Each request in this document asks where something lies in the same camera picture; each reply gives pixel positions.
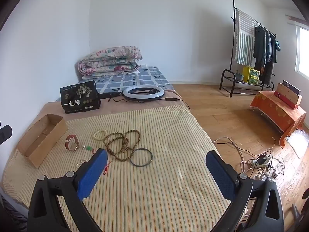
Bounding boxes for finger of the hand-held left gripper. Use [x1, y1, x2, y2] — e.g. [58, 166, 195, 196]
[0, 125, 13, 145]

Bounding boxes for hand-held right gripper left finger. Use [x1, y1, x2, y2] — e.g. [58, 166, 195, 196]
[26, 148, 108, 232]

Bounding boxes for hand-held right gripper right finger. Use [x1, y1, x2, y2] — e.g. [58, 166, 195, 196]
[205, 150, 284, 232]

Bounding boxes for cardboard box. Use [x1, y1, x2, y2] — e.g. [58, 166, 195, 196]
[17, 113, 68, 168]

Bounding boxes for white bead bracelet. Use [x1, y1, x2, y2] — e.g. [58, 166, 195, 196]
[93, 130, 108, 141]

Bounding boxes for dark brown bead necklace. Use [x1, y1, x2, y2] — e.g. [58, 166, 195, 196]
[130, 148, 153, 167]

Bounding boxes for red strap wristwatch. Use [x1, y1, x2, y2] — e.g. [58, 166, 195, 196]
[65, 135, 79, 151]

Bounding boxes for long brown bead necklace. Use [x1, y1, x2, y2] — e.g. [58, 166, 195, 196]
[103, 130, 141, 161]

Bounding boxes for white power strip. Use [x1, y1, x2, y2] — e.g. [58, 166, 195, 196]
[250, 156, 273, 168]

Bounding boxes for yellow striped blanket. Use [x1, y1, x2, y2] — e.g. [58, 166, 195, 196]
[0, 104, 232, 232]

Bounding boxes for brown blanket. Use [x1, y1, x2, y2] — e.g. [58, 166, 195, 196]
[31, 87, 186, 126]

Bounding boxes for black printed gift box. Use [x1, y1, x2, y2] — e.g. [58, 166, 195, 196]
[60, 80, 102, 114]

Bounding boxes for dark patterned cloth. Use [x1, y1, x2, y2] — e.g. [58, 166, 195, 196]
[0, 196, 27, 232]

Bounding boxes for orange red boxes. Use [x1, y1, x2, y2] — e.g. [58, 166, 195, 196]
[250, 90, 307, 148]

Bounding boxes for red flat box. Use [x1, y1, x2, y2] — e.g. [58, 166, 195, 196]
[274, 90, 300, 110]

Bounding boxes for tan gift box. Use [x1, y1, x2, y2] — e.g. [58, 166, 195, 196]
[276, 83, 302, 105]

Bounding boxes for yellow crate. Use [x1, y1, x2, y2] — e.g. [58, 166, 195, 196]
[242, 66, 261, 84]

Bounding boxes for grey checked bedsheet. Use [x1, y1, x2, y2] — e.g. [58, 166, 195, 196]
[57, 66, 173, 102]

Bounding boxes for folded floral quilt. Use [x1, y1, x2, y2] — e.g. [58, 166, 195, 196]
[78, 45, 143, 80]

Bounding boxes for dark purple box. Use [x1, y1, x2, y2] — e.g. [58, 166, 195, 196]
[282, 80, 302, 95]

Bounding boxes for dark hanging clothes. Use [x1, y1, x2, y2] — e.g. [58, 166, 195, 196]
[252, 25, 277, 84]

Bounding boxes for striped towel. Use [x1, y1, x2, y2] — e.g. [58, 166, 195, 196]
[235, 9, 256, 67]

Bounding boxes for black clothes rack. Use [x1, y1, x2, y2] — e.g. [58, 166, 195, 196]
[219, 0, 277, 97]

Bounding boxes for window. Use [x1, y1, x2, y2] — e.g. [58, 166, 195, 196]
[295, 25, 309, 78]

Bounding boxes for green pendant red cord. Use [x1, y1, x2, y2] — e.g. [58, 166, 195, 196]
[86, 145, 113, 176]

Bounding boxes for tangle of white cables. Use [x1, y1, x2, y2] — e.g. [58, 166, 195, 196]
[212, 136, 285, 182]

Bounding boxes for white ring light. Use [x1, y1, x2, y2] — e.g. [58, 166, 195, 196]
[98, 85, 166, 101]

